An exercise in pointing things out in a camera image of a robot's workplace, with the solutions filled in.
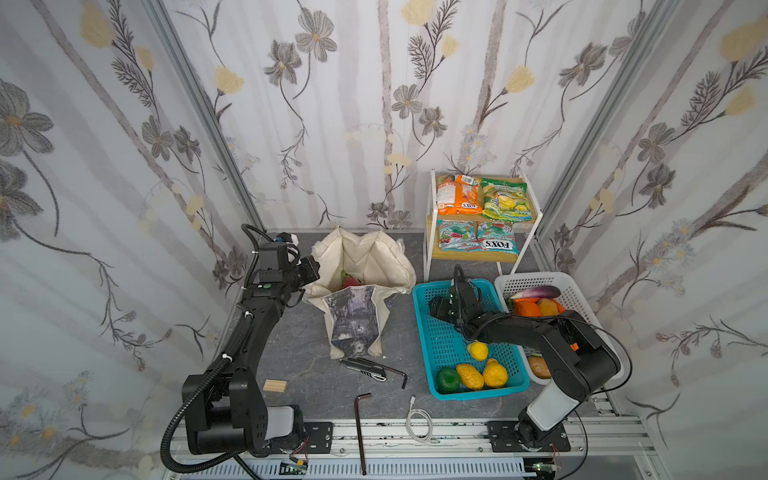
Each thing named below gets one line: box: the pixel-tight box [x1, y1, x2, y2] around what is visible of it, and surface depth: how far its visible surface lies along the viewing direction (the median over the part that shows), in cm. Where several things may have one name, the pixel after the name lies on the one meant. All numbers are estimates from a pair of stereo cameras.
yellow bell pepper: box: [538, 298, 559, 317], surface depth 95 cm
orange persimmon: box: [514, 298, 541, 318], surface depth 95 cm
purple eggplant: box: [510, 285, 561, 299], surface depth 98 cm
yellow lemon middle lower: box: [468, 340, 488, 361], surface depth 87 cm
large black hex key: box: [354, 393, 372, 476], surface depth 79 cm
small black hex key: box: [348, 357, 408, 389], surface depth 87 cm
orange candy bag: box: [436, 174, 483, 216], surface depth 81 cm
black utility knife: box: [340, 358, 387, 382], surface depth 86 cm
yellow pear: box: [483, 358, 508, 388], surface depth 81 cm
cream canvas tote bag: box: [302, 227, 417, 360], surface depth 86 cm
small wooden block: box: [262, 379, 288, 393], surface depth 84 cm
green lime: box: [435, 367, 461, 393], surface depth 81 cm
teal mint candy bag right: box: [477, 221, 519, 255], surface depth 97 cm
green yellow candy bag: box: [481, 178, 532, 223], surface depth 80 cm
